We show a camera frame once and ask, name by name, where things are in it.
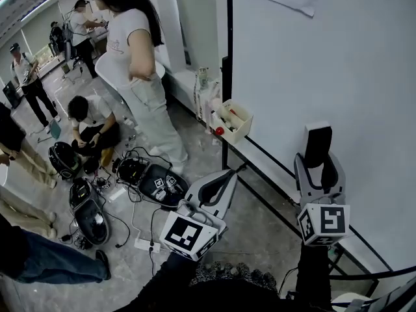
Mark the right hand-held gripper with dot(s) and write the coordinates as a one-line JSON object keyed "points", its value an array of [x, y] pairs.
{"points": [[331, 221]]}

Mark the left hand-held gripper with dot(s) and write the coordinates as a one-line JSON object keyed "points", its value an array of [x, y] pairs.
{"points": [[185, 234]]}

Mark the black whiteboard eraser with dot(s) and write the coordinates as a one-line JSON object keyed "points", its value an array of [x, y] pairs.
{"points": [[318, 145]]}

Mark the person's left forearm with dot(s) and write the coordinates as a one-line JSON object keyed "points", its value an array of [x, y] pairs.
{"points": [[162, 281]]}

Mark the person's right forearm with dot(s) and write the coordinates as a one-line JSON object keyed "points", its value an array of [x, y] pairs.
{"points": [[312, 271]]}

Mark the black framed whiteboard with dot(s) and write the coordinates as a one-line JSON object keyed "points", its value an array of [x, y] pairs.
{"points": [[308, 76]]}

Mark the black open equipment case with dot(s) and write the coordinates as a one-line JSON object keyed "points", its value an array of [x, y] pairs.
{"points": [[89, 213], [162, 187]]}

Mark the red ball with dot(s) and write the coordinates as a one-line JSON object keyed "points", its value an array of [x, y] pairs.
{"points": [[220, 131]]}

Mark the white marker tray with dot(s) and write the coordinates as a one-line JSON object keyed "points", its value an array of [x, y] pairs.
{"points": [[239, 122]]}

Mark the white power strip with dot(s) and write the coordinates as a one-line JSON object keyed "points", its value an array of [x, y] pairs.
{"points": [[146, 244]]}

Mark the person's patterned torso clothing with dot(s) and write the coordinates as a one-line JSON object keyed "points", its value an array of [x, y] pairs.
{"points": [[234, 288]]}

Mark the small pale toy figure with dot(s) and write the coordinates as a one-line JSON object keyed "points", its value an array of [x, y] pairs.
{"points": [[203, 76]]}

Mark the round black helmet case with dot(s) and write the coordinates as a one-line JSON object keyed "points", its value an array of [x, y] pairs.
{"points": [[63, 161]]}

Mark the teal flat object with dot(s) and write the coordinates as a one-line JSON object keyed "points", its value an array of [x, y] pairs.
{"points": [[56, 130]]}

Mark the black box speaker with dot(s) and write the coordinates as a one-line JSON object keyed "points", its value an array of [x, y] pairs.
{"points": [[11, 94]]}

